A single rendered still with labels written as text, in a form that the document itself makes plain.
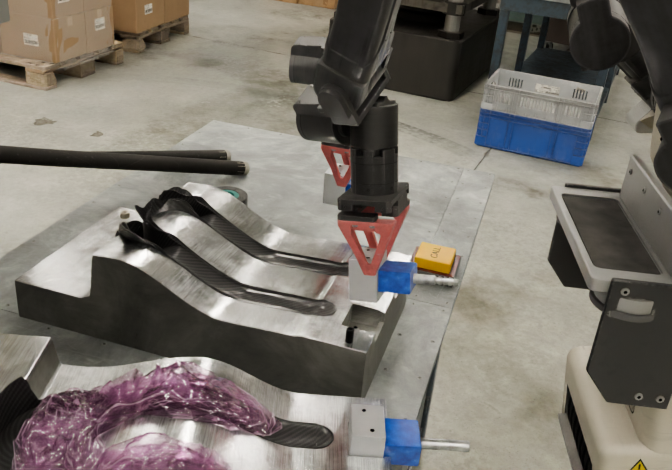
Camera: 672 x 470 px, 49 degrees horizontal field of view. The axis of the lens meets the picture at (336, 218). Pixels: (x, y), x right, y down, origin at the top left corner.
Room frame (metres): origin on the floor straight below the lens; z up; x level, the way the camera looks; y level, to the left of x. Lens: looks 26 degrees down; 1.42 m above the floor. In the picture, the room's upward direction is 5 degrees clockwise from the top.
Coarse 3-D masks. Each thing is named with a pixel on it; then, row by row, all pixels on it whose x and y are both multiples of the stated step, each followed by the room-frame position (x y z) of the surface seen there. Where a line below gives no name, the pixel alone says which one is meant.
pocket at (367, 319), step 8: (352, 304) 0.83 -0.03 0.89; (352, 312) 0.83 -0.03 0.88; (360, 312) 0.82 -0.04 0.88; (368, 312) 0.82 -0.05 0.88; (376, 312) 0.82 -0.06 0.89; (344, 320) 0.79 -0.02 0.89; (352, 320) 0.83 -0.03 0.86; (360, 320) 0.82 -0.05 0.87; (368, 320) 0.82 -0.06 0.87; (376, 320) 0.82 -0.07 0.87; (360, 328) 0.81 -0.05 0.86; (368, 328) 0.81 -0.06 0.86; (376, 328) 0.80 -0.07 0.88; (376, 336) 0.78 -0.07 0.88
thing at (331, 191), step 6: (330, 168) 1.11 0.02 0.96; (342, 168) 1.12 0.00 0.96; (324, 174) 1.09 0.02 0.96; (330, 174) 1.09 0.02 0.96; (342, 174) 1.09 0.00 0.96; (324, 180) 1.09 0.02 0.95; (330, 180) 1.09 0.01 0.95; (324, 186) 1.09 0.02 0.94; (330, 186) 1.09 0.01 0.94; (336, 186) 1.09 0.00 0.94; (348, 186) 1.09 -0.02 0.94; (324, 192) 1.09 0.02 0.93; (330, 192) 1.09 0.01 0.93; (336, 192) 1.09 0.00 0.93; (342, 192) 1.08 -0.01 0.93; (324, 198) 1.09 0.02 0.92; (330, 198) 1.09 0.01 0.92; (336, 198) 1.09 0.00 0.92; (330, 204) 1.09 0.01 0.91; (336, 204) 1.09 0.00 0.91
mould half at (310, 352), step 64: (192, 192) 1.03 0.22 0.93; (64, 256) 0.93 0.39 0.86; (128, 256) 0.82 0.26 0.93; (320, 256) 0.95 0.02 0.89; (64, 320) 0.83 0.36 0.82; (128, 320) 0.81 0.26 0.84; (192, 320) 0.78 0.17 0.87; (256, 320) 0.78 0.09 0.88; (320, 320) 0.78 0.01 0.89; (384, 320) 0.81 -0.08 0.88; (320, 384) 0.74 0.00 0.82
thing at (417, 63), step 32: (416, 0) 4.89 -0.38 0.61; (448, 0) 4.85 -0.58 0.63; (480, 0) 5.20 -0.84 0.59; (416, 32) 4.91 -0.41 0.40; (448, 32) 4.80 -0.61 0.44; (480, 32) 5.22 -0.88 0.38; (416, 64) 4.84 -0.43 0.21; (448, 64) 4.76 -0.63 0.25; (480, 64) 5.39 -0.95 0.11; (448, 96) 4.75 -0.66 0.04
